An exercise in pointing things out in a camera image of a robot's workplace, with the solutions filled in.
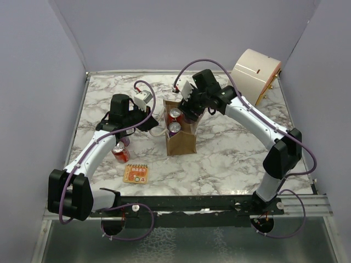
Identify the canvas tote bag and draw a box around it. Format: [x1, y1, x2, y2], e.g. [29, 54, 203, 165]
[160, 100, 203, 156]

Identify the purple Fanta can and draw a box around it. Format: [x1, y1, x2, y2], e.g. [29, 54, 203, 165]
[168, 122, 182, 137]

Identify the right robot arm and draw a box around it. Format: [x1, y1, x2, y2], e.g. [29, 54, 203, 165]
[176, 69, 302, 214]

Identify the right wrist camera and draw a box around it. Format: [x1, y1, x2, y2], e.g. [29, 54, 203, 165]
[172, 81, 199, 102]

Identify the purple can near left arm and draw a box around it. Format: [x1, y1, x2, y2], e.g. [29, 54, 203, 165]
[120, 136, 131, 147]

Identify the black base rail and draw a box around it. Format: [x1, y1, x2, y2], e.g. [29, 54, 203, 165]
[90, 195, 284, 228]

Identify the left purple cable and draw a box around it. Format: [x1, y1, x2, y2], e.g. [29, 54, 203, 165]
[58, 79, 157, 226]

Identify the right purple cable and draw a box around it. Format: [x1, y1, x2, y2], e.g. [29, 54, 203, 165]
[174, 59, 318, 176]

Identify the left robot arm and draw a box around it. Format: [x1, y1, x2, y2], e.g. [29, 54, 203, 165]
[47, 90, 158, 221]

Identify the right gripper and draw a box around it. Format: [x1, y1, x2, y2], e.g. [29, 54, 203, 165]
[178, 83, 209, 121]

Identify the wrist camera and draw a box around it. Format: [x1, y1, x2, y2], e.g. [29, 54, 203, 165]
[172, 81, 199, 102]
[133, 90, 152, 112]

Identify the red soda can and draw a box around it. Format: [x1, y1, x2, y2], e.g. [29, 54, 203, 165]
[167, 108, 184, 124]

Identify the red can near left arm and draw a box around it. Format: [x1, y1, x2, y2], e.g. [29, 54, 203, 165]
[111, 141, 130, 163]

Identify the orange spiral notebook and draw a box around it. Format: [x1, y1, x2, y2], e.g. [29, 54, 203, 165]
[123, 164, 149, 184]

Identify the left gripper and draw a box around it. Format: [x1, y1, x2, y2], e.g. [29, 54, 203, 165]
[124, 103, 159, 132]

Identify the purple cable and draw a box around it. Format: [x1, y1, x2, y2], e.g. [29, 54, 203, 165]
[174, 59, 318, 176]
[58, 79, 157, 226]

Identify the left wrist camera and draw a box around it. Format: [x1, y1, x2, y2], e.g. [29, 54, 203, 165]
[133, 90, 152, 112]

